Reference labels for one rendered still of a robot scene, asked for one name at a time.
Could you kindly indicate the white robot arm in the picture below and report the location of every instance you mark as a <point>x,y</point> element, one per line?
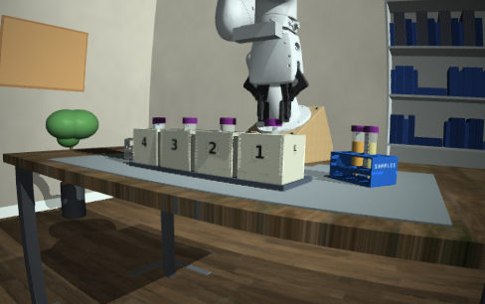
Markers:
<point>244,21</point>

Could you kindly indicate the purple tube cap with white dot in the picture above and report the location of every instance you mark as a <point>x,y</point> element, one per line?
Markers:
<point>189,123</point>

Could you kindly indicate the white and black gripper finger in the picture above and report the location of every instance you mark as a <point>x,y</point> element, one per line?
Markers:
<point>261,98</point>
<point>289,92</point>

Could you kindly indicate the white tube rack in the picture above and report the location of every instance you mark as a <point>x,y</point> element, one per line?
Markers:
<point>128,149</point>

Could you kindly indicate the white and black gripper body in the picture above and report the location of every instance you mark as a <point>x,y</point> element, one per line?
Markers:
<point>275,62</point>

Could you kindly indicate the blue tube rack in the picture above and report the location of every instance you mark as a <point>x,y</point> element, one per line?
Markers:
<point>383,170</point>

